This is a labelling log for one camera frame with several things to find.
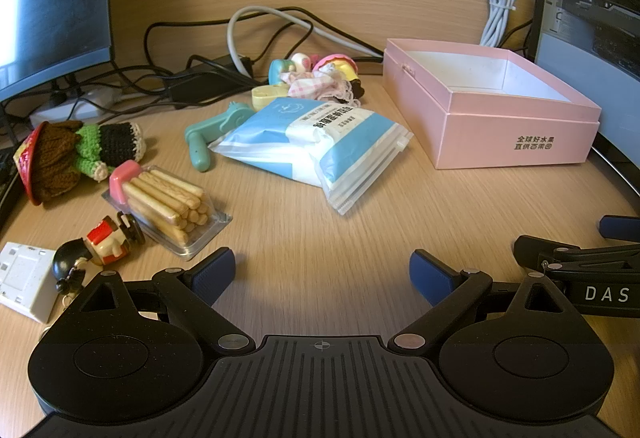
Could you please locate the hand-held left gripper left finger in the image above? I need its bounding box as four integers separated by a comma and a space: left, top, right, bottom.
75, 247, 257, 352

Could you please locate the small figurine keychain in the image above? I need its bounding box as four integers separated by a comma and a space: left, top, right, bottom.
52, 212, 147, 309

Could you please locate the black cable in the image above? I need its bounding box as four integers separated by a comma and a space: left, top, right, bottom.
144, 13, 386, 84

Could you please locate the white plug adapter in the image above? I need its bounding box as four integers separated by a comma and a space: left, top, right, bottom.
0, 242, 58, 323

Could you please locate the pink cardboard box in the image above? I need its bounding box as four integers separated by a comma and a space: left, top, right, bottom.
382, 38, 602, 170

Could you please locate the black power adapter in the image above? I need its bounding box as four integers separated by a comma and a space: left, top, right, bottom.
169, 70, 262, 108

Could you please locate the glass-sided computer case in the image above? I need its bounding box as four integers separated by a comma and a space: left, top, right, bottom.
532, 0, 640, 199

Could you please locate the black keyboard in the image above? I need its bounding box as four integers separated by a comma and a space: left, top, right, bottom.
0, 145, 23, 231

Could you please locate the white power strip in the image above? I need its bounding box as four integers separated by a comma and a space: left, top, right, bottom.
29, 85, 127, 130

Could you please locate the grey cable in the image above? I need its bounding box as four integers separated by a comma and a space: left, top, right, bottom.
227, 6, 385, 77

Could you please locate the crochet doll with brown hair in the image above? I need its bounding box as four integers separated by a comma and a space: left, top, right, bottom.
12, 119, 147, 209

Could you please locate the blue and white packet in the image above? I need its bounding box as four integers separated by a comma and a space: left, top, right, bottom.
207, 97, 415, 217

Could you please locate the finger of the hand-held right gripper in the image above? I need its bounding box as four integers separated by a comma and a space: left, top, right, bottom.
513, 235, 640, 269
597, 215, 640, 241

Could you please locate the small yellow case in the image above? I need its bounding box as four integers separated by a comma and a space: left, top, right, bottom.
251, 86, 290, 109

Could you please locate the biscuit stick pack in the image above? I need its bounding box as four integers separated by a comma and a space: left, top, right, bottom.
101, 159, 234, 260

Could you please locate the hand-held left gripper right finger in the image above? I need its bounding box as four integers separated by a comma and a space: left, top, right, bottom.
391, 249, 573, 352

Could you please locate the teal plastic toy handle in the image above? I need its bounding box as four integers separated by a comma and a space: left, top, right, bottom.
184, 101, 251, 173

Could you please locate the teal and pink round toy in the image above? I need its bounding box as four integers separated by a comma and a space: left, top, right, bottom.
269, 52, 312, 86

